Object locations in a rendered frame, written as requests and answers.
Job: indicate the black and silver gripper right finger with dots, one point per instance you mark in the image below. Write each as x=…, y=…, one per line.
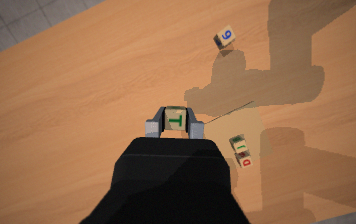
x=194, y=128

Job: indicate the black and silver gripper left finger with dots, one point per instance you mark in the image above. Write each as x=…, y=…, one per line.
x=154, y=127

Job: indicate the tan flat mat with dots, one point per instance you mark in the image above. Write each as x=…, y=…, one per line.
x=244, y=121

